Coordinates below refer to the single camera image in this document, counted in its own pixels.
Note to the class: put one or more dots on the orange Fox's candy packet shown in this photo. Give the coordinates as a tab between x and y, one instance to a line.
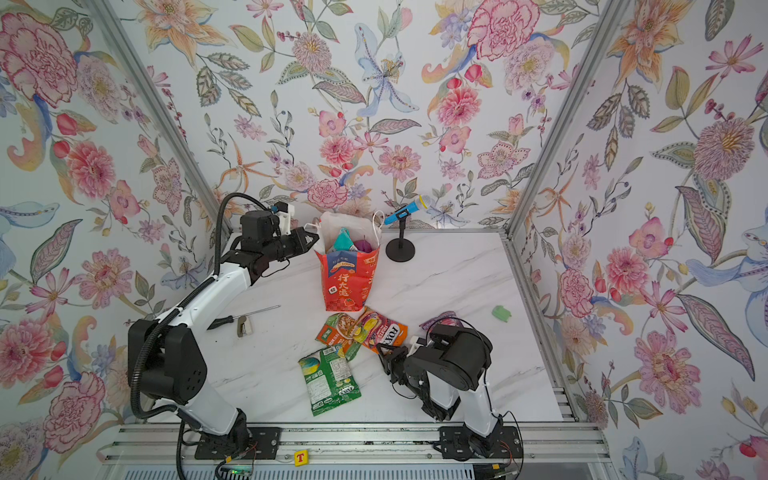
373	329

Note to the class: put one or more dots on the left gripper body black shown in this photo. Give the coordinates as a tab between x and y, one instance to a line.
277	249

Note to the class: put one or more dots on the small metal bracket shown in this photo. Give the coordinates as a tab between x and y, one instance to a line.
244	327

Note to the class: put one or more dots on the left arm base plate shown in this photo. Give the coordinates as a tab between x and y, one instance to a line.
237	443

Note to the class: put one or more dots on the aluminium rail frame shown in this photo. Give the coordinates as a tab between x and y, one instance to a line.
374	443

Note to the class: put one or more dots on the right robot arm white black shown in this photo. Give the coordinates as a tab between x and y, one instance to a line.
446	370

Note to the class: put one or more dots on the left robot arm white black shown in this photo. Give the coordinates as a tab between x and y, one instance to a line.
167	372

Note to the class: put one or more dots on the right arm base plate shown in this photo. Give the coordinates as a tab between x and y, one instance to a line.
462	444

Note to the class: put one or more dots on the black handled screwdriver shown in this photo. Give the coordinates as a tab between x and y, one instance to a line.
218	322

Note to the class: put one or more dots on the purple grape snack packet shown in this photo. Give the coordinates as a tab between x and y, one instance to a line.
363	246

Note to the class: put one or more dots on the purple Fox's candy packet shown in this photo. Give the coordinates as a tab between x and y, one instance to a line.
448	318

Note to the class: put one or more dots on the red paper bag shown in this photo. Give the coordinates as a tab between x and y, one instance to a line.
347	276

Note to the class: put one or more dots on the orange green nut snack packet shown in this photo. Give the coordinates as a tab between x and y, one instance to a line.
339	329

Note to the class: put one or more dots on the teal snack packet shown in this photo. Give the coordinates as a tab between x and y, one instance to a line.
344	241

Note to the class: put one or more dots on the small green object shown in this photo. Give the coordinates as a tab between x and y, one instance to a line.
501	313

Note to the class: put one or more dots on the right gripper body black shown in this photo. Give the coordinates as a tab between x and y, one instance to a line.
398	367

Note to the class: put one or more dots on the yellow T label tag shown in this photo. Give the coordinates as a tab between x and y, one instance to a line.
301	458

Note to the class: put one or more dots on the blue microphone on black stand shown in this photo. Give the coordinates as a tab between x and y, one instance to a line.
400	249

